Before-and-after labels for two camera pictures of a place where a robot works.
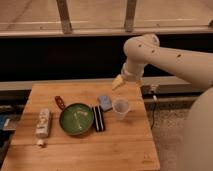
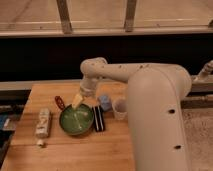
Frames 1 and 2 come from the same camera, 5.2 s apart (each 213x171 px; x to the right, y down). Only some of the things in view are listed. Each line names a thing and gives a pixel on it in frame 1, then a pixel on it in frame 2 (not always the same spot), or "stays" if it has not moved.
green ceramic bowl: x=76 y=118 stays
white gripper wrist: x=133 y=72 → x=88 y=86
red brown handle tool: x=60 y=102 stays
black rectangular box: x=99 y=121 stays
